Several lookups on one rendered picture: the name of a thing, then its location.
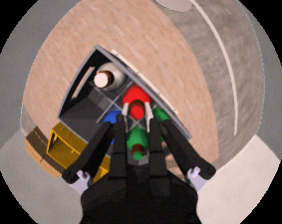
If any yellow crate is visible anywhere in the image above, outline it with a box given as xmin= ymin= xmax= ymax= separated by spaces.
xmin=47 ymin=122 xmax=110 ymax=184

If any white bottle with grey label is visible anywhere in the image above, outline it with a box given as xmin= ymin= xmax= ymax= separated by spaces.
xmin=95 ymin=63 xmax=129 ymax=92

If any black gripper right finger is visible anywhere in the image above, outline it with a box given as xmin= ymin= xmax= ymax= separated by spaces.
xmin=144 ymin=103 xmax=216 ymax=202

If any red bottle with pink label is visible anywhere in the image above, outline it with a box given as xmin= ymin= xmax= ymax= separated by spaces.
xmin=123 ymin=84 xmax=151 ymax=119

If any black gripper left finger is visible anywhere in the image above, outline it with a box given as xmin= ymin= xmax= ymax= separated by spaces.
xmin=62 ymin=103 xmax=130 ymax=203

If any blue bottle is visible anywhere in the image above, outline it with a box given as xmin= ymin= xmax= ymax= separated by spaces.
xmin=104 ymin=105 xmax=122 ymax=123

